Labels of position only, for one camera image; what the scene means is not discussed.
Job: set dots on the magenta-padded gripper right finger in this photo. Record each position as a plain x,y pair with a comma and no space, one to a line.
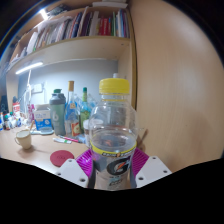
151,170

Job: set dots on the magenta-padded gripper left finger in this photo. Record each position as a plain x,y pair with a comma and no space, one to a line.
71,171

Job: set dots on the clear bottle with yellow cap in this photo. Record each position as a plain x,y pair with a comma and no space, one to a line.
113,133

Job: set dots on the flat round red coaster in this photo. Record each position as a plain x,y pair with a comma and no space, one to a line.
61,157

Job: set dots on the brown jar with white lid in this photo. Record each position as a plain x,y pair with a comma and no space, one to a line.
86,131

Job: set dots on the clear bottle with cork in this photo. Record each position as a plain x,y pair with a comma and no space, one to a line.
71,115

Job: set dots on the cream mug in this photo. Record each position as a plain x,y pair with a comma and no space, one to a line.
24,139

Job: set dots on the green glass bottle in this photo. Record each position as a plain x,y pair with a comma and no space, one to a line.
84,115

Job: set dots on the grey-green shaker bottle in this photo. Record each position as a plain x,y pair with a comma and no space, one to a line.
57,115

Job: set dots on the blue and white box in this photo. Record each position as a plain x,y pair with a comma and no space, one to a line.
42,118

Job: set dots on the magenta packet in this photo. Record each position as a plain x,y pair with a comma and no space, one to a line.
32,112

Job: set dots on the red and white can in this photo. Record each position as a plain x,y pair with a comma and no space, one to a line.
16,109

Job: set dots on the wooden shelf unit with books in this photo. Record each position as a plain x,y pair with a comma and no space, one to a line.
100,25

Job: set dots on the ceiling light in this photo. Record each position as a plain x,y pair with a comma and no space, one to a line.
43,13

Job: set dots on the white wall socket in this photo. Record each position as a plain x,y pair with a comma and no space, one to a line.
37,88

